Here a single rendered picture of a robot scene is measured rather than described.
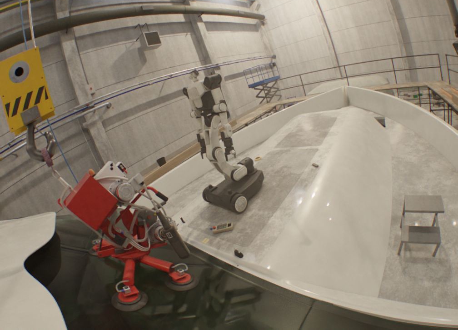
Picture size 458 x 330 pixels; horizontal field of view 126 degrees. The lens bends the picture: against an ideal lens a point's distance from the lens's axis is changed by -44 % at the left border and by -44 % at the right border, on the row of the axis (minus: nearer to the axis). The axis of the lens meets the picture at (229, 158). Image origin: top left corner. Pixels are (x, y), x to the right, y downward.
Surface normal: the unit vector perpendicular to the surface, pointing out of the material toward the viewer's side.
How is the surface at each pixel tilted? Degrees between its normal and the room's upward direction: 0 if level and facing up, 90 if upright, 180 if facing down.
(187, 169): 90
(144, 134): 90
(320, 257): 32
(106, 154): 90
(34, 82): 90
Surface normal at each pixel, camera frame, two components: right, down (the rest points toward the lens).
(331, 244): 0.16, -0.73
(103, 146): 0.73, -0.02
